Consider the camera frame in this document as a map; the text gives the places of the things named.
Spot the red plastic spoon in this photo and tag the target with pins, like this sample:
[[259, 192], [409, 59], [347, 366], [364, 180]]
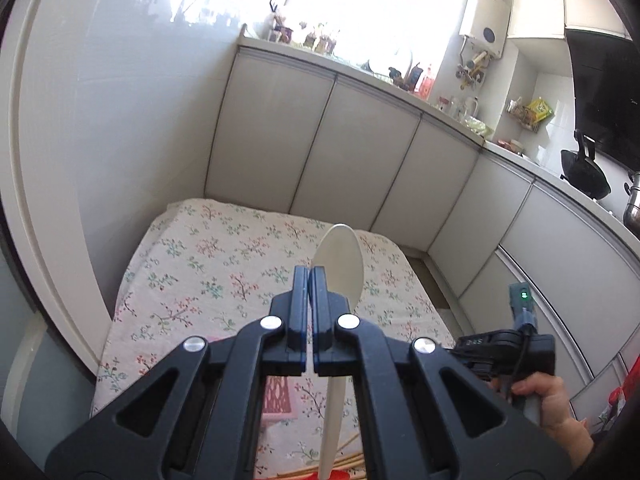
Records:
[[336, 474]]

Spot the white kettle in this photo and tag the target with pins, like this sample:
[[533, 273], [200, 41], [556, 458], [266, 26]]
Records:
[[471, 107]]

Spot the black range hood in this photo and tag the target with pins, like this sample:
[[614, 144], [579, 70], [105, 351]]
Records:
[[606, 88]]

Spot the person's right hand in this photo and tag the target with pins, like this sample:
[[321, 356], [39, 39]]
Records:
[[555, 417]]

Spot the red bottle on counter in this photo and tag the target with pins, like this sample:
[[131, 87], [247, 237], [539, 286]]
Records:
[[426, 83]]

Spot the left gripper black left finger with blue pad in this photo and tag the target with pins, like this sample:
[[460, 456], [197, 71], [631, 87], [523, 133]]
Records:
[[196, 413]]

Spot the pink plastic utensil basket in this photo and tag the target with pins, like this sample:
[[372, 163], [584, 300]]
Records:
[[279, 395]]

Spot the white plastic spoon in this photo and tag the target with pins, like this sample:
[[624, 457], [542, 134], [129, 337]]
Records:
[[340, 255]]

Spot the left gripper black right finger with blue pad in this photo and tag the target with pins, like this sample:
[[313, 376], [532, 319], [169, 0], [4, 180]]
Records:
[[422, 413]]

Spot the black wok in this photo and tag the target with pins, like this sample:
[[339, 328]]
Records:
[[580, 169]]

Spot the white door frame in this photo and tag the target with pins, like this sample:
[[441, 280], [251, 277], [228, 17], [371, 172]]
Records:
[[39, 56]]

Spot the floral tablecloth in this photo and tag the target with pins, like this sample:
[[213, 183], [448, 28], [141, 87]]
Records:
[[207, 268]]

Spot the white wall water heater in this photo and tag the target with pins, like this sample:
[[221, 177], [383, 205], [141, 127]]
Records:
[[484, 23]]

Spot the steel pot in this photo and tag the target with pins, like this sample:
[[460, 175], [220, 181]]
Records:
[[631, 216]]

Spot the yellow snack packet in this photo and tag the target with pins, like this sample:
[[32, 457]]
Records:
[[539, 110]]

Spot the wooden chopstick bundle on table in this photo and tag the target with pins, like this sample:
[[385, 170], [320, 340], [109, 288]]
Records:
[[351, 462]]

